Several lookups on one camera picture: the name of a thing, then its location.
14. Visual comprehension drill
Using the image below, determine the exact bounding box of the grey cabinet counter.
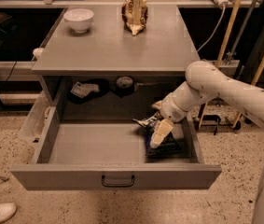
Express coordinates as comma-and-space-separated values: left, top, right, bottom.
33, 5, 200, 122

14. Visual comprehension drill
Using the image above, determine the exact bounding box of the wooden ladder frame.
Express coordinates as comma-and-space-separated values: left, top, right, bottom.
197, 0, 264, 131

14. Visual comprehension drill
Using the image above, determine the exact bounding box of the black round tape measure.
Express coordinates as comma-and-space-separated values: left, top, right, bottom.
116, 76, 134, 96

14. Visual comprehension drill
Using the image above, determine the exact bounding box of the blue vinegar chip bag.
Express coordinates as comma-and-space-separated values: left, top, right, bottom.
133, 112, 184, 157

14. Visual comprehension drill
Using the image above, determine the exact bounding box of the black drawer handle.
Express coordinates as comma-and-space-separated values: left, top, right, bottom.
101, 175, 135, 188

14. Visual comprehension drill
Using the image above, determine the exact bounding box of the brown crumpled chip bag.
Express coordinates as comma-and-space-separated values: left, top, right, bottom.
121, 0, 148, 35

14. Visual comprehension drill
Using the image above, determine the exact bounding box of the white ceramic bowl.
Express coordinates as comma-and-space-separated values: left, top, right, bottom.
63, 8, 94, 33

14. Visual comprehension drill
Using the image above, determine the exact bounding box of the black pouch with white label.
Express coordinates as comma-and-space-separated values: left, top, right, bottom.
67, 78, 110, 105

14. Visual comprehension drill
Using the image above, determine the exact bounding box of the white power cable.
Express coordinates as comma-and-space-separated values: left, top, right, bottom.
196, 3, 227, 53

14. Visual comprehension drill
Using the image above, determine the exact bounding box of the grey open top drawer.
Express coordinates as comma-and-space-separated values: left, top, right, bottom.
10, 108, 221, 190

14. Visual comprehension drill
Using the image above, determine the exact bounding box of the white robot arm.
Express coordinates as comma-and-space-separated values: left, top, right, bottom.
150, 61, 264, 224

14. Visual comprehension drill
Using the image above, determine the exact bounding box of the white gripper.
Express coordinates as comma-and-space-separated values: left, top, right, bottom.
150, 93, 188, 148

